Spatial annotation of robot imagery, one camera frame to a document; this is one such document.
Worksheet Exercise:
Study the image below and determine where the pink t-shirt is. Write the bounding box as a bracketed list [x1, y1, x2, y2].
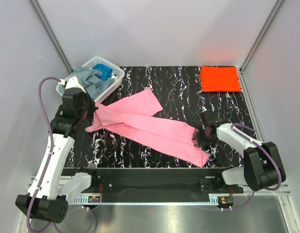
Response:
[86, 88, 210, 167]

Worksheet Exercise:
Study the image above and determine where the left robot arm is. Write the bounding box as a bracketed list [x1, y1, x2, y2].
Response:
[15, 87, 99, 223]

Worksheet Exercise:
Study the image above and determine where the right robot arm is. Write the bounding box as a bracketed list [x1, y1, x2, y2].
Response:
[192, 111, 286, 193]

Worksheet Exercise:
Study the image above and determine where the grey t-shirt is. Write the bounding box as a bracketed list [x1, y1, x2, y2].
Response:
[69, 66, 116, 100]

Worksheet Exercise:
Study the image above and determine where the blue t-shirt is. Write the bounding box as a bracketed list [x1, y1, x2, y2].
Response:
[92, 63, 113, 81]

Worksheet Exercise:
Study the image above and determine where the white plastic basket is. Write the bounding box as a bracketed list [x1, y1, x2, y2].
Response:
[56, 56, 124, 102]

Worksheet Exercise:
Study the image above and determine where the folded orange t-shirt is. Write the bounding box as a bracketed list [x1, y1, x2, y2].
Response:
[200, 66, 241, 92]

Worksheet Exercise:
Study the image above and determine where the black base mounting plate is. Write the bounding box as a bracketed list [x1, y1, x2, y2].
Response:
[61, 166, 245, 203]

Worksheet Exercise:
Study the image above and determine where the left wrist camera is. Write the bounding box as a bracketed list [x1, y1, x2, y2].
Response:
[55, 76, 86, 96]

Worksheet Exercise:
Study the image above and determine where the right aluminium frame post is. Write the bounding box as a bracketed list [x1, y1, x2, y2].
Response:
[239, 0, 286, 72]

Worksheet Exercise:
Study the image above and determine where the aluminium frame post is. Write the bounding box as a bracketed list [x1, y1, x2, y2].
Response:
[28, 0, 72, 73]
[239, 0, 286, 72]

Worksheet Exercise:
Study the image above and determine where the left aluminium frame post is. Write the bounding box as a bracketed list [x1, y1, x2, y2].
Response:
[28, 0, 72, 73]

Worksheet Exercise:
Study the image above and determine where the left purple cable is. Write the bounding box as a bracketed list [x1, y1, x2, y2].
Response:
[27, 77, 98, 233]

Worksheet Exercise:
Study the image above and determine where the white slotted cable duct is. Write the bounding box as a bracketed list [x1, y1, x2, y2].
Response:
[71, 194, 218, 206]

